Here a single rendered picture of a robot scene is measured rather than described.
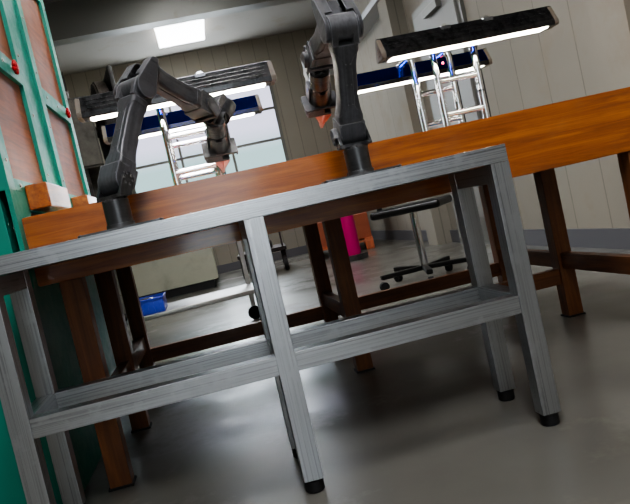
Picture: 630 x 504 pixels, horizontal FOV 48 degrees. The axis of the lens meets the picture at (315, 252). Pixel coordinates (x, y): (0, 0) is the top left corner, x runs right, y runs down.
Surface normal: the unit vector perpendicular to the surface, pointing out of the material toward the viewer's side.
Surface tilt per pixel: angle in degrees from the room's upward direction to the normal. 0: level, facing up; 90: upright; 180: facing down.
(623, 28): 90
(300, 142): 90
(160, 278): 90
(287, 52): 90
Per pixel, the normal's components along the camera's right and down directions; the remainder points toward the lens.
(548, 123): 0.15, 0.03
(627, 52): -0.96, 0.23
